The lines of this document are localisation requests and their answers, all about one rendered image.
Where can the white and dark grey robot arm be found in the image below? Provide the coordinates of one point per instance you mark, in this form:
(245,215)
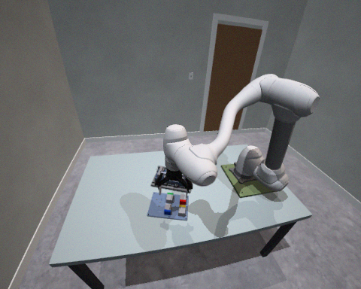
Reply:
(290,101)

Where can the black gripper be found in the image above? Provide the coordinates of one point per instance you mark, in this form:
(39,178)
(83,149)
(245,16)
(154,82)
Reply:
(173,175)

